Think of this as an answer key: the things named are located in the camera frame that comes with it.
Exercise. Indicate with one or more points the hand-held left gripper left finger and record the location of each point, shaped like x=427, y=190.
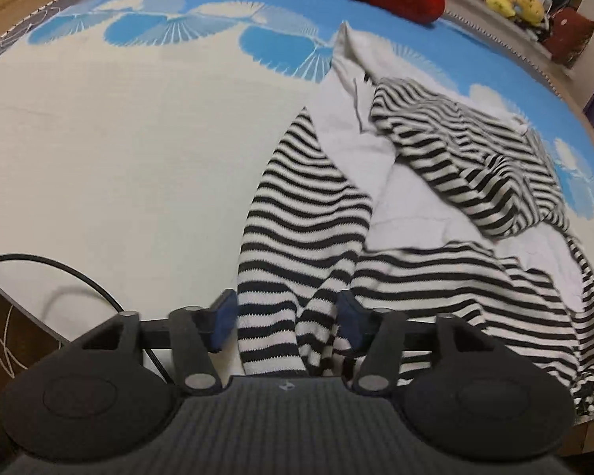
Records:
x=225, y=317

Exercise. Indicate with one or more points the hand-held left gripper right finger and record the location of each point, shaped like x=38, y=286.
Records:
x=351, y=322

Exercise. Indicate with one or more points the black white striped hooded top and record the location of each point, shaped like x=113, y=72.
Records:
x=302, y=198

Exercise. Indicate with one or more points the blue floral bed mat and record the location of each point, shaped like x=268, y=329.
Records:
x=104, y=158

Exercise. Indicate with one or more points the brown patterned mattress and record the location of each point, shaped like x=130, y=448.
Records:
x=10, y=326

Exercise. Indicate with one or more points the dark red bag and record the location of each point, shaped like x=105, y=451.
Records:
x=569, y=37

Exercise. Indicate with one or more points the yellow bear plush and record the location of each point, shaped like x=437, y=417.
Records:
x=528, y=7

